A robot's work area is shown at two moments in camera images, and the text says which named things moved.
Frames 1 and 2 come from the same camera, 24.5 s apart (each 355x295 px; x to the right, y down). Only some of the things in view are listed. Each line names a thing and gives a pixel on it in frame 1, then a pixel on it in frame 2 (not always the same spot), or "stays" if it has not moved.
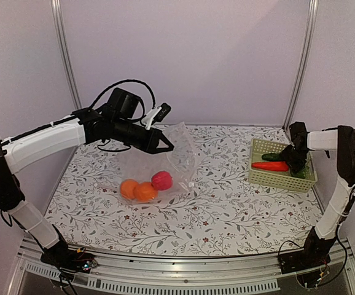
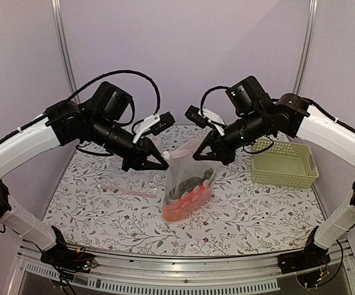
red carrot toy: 276,166 -> 193,200
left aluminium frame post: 62,31 stays
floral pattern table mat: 223,214 stays
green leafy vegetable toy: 303,173 -> 188,184
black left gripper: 151,144 -> 144,147
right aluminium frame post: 313,7 stays
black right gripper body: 293,158 -> 228,152
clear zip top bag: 139,178 -> 189,181
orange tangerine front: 128,187 -> 175,210
